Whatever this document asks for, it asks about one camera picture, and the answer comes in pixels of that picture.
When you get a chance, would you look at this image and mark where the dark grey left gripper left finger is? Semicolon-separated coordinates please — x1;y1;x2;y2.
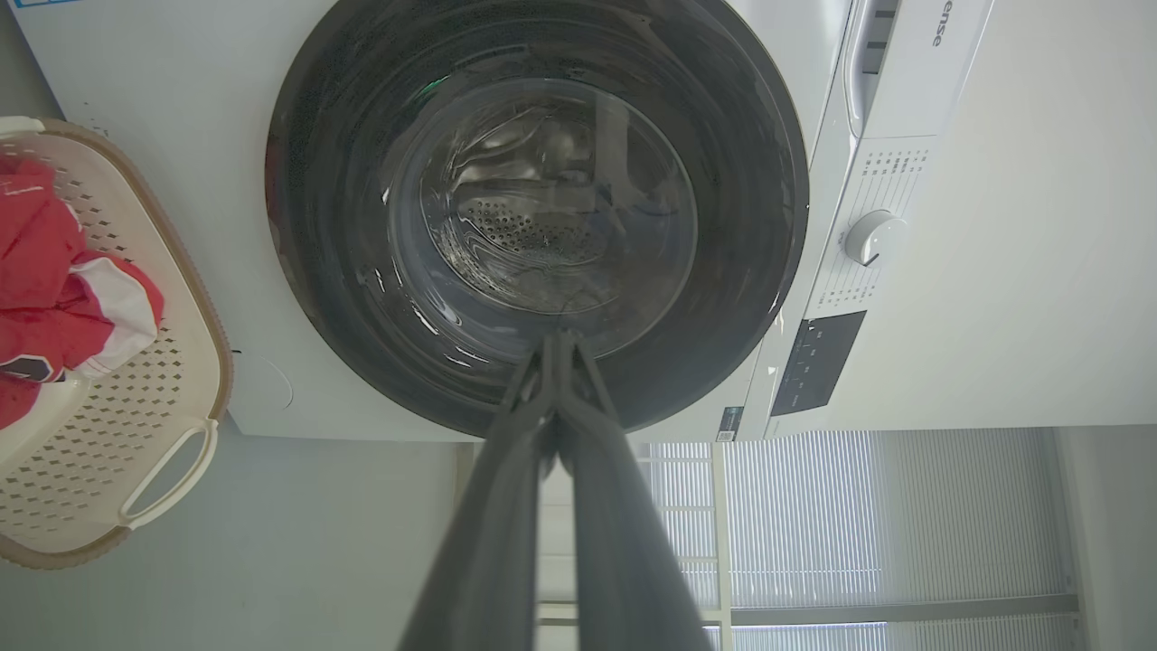
398;333;566;651

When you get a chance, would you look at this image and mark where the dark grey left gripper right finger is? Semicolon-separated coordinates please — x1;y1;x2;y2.
553;330;715;651

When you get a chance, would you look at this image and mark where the black round washer door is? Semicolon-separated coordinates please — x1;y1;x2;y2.
265;0;810;438

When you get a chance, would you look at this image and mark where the white front-load washing machine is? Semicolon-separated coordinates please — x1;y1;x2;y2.
9;0;995;444

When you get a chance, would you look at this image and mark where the black washer display panel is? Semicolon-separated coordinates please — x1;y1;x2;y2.
770;310;867;417

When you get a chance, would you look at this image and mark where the round white filter cover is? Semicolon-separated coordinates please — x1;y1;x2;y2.
230;351;295;412

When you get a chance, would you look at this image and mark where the steel washer drum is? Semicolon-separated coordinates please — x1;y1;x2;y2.
449;98;654;317

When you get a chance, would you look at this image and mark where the beige perforated laundry basket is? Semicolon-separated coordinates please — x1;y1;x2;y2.
0;116;234;571

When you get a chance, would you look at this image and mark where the white washer dial knob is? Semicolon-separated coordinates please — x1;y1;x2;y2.
843;210;908;268

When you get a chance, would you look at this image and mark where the red and white garment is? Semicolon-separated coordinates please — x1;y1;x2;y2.
0;158;165;430

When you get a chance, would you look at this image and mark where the white detergent drawer front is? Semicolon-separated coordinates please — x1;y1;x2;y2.
842;0;995;141

